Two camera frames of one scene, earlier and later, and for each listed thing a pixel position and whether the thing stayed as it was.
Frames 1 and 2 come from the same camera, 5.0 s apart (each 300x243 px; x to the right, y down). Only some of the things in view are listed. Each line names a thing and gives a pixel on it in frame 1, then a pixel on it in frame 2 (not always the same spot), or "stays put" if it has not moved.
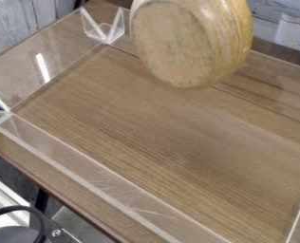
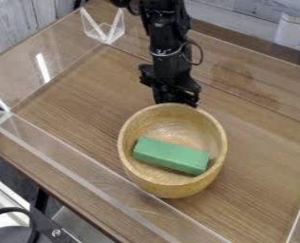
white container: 294,28 stays put
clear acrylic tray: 171,164 stays put
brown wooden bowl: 194,41 → 183,124
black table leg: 40,200 stays put
